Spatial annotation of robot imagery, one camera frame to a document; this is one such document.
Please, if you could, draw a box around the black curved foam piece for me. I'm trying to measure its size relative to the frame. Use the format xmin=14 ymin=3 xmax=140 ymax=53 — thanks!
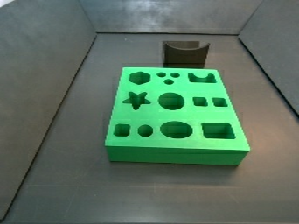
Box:
xmin=162 ymin=41 xmax=211 ymax=67

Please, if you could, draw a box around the green shape sorter block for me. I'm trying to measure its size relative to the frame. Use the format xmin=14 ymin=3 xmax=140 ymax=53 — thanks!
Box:
xmin=105 ymin=67 xmax=249 ymax=165

